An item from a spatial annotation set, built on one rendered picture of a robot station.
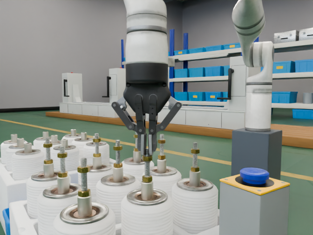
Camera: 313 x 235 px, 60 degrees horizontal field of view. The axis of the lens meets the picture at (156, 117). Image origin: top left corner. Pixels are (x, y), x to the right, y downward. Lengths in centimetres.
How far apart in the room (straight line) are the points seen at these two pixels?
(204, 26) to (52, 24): 556
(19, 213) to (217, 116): 239
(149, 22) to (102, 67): 789
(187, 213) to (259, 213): 20
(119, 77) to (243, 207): 371
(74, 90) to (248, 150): 438
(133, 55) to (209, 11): 1035
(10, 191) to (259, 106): 86
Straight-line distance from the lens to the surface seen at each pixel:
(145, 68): 45
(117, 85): 401
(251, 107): 106
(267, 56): 106
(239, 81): 281
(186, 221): 57
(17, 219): 67
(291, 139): 251
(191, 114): 303
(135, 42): 46
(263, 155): 104
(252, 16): 87
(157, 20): 47
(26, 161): 93
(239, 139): 107
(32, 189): 66
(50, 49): 755
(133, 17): 47
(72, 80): 521
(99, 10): 859
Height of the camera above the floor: 44
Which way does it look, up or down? 5 degrees down
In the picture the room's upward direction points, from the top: straight up
